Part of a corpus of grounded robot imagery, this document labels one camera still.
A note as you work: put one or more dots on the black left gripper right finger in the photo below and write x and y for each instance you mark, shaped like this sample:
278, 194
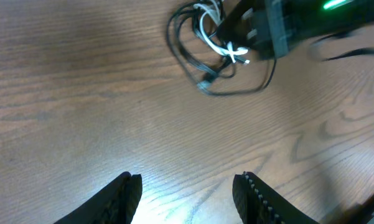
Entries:
257, 203

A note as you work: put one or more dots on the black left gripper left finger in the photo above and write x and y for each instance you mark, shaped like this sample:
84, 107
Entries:
115, 203

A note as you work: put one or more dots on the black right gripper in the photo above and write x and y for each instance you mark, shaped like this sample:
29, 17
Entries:
274, 27

